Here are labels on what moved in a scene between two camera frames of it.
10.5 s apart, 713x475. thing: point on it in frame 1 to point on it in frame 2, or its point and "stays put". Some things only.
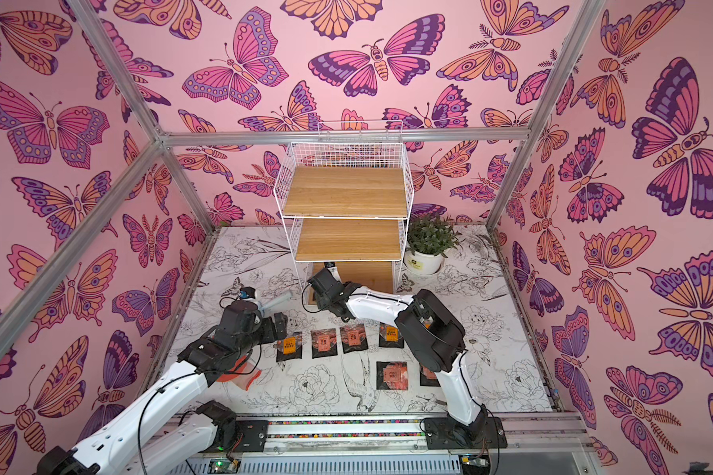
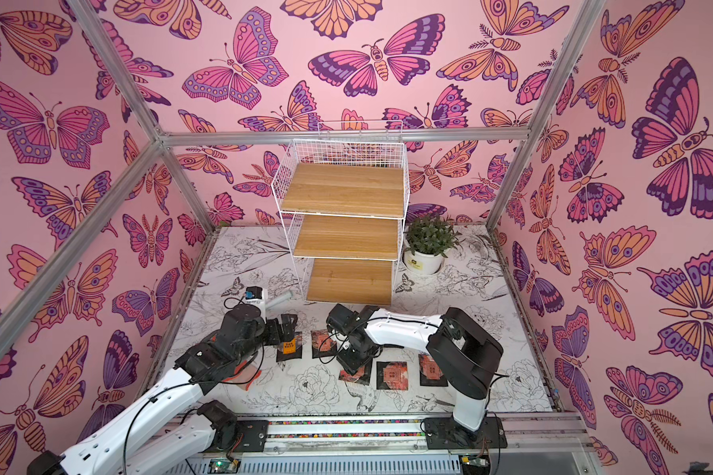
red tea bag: (392, 376) stays put
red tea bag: (428, 378) stays put
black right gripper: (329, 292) to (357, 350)
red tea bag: (323, 342) stays put
